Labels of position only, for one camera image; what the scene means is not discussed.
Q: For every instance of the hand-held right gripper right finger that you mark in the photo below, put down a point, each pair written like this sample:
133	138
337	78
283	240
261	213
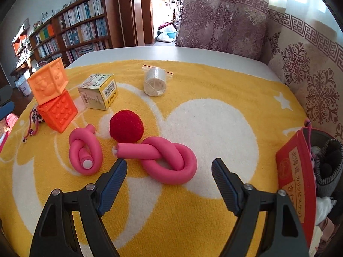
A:
225	190

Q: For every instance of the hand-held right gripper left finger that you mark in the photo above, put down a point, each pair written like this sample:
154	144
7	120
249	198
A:
114	187

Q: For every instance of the knotted pink foam tube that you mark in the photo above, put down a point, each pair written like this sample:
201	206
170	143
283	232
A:
185	155
76	142

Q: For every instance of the red pompom ball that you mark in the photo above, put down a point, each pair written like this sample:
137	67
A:
126	125

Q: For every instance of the red cardboard box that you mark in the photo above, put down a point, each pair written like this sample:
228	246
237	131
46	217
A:
292	166

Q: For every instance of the small cardboard medicine box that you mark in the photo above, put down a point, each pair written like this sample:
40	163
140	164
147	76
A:
93	96

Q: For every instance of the dark orange toy cube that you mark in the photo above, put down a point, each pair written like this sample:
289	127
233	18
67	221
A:
57	112

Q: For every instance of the white plastic bag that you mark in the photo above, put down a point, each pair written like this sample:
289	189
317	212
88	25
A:
324	206

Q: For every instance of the large grey knit sock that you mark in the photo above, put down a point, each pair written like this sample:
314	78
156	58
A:
325	184

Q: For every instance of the tape roll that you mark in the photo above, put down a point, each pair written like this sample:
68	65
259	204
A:
154	81

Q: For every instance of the light orange toy cube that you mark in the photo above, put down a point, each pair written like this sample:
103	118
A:
45	83

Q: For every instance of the yellow and white blanket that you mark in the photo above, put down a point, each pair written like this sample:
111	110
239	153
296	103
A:
201	128

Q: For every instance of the white storage box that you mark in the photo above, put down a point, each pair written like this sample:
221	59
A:
25	85

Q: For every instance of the cream patterned curtain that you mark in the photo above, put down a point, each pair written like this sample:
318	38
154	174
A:
308	59

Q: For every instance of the blue plastic basin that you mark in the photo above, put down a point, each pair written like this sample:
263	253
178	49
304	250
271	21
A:
168	35

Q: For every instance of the wooden bookshelf with books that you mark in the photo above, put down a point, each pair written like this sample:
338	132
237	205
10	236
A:
80	24

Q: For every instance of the purple patterned lace curtain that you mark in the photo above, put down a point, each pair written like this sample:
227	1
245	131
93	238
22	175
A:
219	18

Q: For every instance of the small orange shelf unit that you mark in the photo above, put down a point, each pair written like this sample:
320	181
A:
17	45

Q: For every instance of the wooden door frame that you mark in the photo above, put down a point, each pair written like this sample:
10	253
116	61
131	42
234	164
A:
139	10

